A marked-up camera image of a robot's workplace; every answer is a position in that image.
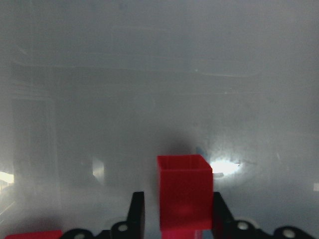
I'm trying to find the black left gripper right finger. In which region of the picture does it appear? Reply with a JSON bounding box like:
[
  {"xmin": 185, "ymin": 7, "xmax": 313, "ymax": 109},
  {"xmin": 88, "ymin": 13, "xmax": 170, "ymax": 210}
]
[{"xmin": 211, "ymin": 192, "xmax": 235, "ymax": 239}]

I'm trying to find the clear plastic storage box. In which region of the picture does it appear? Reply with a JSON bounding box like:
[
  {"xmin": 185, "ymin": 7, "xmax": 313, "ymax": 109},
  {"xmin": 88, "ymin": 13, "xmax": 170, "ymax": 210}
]
[{"xmin": 0, "ymin": 0, "xmax": 319, "ymax": 239}]

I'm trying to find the red block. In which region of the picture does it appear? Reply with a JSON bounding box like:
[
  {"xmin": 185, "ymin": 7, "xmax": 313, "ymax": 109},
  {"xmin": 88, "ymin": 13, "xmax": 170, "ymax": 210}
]
[
  {"xmin": 4, "ymin": 230, "xmax": 62, "ymax": 239},
  {"xmin": 157, "ymin": 154, "xmax": 213, "ymax": 231}
]

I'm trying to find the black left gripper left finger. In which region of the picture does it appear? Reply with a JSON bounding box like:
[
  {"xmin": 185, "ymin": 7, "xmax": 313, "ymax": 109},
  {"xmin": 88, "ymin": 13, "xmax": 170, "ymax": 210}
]
[{"xmin": 127, "ymin": 191, "xmax": 145, "ymax": 239}]

